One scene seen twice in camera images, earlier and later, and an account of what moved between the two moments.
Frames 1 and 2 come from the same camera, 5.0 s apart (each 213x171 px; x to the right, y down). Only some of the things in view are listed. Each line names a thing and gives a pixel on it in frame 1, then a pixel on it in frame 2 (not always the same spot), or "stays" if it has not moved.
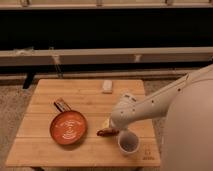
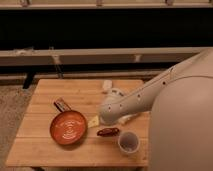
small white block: (107, 87) stays
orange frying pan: (68, 127) stays
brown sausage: (107, 132) stays
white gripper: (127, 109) -> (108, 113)
